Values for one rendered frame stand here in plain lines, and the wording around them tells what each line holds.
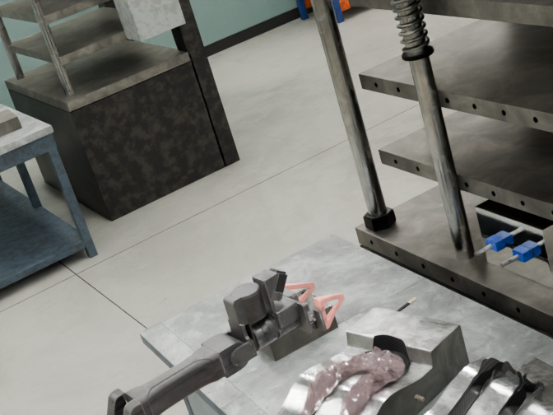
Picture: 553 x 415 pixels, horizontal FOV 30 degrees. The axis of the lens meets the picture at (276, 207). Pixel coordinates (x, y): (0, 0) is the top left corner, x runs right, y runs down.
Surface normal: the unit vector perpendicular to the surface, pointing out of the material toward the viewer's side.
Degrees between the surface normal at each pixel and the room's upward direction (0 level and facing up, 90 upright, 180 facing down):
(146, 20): 90
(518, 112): 90
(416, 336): 0
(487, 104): 90
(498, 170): 0
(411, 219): 0
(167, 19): 90
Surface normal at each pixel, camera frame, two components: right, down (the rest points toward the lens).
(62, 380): -0.27, -0.89
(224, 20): 0.50, 0.20
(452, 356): 0.69, 0.09
